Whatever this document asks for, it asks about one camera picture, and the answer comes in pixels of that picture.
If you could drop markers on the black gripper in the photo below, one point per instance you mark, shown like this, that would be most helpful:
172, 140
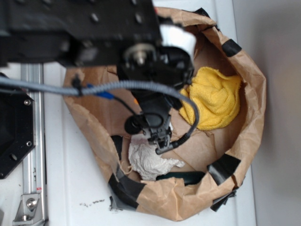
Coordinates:
154, 118

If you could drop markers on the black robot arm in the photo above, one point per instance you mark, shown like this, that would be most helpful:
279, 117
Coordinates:
152, 53

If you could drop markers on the crumpled white paper towel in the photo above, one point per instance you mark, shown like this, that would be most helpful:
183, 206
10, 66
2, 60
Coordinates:
144, 160

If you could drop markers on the dark green object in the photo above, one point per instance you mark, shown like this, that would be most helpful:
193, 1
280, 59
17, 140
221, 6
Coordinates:
189, 178

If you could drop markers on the brown paper bin liner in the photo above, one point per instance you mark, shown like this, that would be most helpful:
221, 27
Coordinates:
223, 155

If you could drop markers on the yellow microfiber cloth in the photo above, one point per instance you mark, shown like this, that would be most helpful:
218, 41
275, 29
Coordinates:
216, 97

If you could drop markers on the aluminium extrusion rail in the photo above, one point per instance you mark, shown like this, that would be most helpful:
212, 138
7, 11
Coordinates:
34, 164

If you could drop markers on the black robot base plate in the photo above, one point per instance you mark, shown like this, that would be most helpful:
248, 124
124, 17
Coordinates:
16, 128

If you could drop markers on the metal corner bracket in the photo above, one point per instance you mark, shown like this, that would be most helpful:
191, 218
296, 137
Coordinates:
29, 212

